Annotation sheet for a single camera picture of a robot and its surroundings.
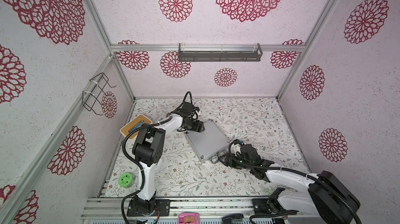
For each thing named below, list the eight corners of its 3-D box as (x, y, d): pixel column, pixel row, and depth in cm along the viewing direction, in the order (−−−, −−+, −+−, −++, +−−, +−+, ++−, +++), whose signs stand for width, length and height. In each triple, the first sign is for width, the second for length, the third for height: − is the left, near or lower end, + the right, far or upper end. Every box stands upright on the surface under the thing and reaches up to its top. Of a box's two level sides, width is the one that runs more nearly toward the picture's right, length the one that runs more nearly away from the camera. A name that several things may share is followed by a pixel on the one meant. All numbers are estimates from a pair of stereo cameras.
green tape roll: (119, 188, 81) (115, 185, 78) (123, 175, 86) (120, 172, 82) (132, 188, 81) (129, 185, 78) (136, 175, 86) (133, 172, 82)
